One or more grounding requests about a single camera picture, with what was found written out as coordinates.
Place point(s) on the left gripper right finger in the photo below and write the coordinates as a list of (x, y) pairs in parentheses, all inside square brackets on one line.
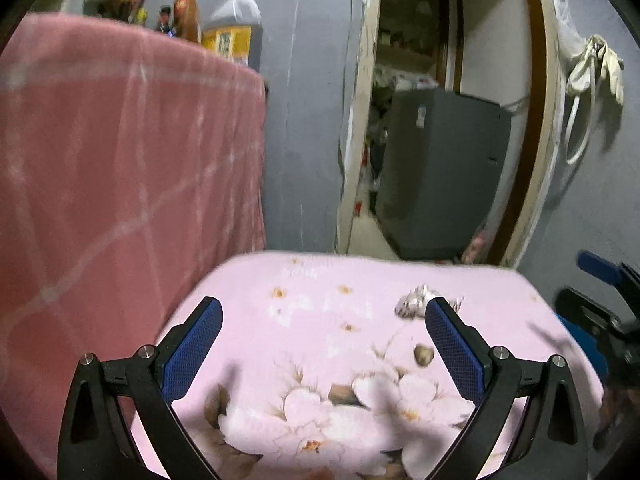
[(550, 439)]

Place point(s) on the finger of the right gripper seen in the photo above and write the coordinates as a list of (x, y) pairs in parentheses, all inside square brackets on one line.
[(614, 274)]

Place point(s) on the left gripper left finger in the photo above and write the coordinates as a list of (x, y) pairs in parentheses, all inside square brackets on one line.
[(95, 440)]

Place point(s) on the operator right hand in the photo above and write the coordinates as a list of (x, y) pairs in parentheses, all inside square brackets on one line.
[(618, 416)]

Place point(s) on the blue plastic bucket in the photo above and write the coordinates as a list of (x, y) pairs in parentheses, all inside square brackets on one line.
[(589, 336)]

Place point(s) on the brown food lump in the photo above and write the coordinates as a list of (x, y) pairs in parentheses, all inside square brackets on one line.
[(423, 355)]

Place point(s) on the silver crumpled wrapper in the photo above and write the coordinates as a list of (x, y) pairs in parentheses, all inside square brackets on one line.
[(414, 304)]

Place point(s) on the pink floral table cover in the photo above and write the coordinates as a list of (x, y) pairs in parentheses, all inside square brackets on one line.
[(313, 370)]

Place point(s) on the grey refrigerator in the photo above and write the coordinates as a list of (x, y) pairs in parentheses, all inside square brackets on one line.
[(441, 168)]

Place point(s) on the pink checked cloth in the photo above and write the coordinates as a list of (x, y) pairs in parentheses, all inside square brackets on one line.
[(131, 166)]

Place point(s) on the large oil jug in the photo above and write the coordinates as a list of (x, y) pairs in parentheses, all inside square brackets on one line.
[(234, 32)]

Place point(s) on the dark sauce bottle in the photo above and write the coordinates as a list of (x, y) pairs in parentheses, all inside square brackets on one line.
[(163, 24)]

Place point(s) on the brown snack pouch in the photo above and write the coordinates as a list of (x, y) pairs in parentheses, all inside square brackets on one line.
[(187, 21)]

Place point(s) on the white gloves on wall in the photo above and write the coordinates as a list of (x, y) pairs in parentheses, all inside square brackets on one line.
[(597, 61)]

